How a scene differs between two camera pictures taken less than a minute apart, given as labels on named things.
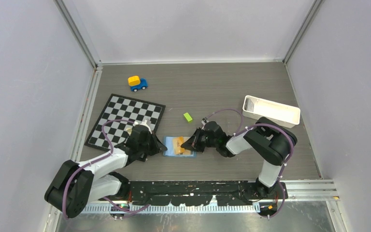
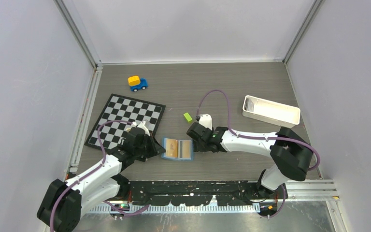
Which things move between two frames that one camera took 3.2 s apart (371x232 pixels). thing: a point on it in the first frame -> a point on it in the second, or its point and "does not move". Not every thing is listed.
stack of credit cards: x=249 y=105 does not move
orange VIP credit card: x=177 y=142 -> x=171 y=148
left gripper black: x=158 y=147 does not move
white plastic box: x=284 y=114 does not move
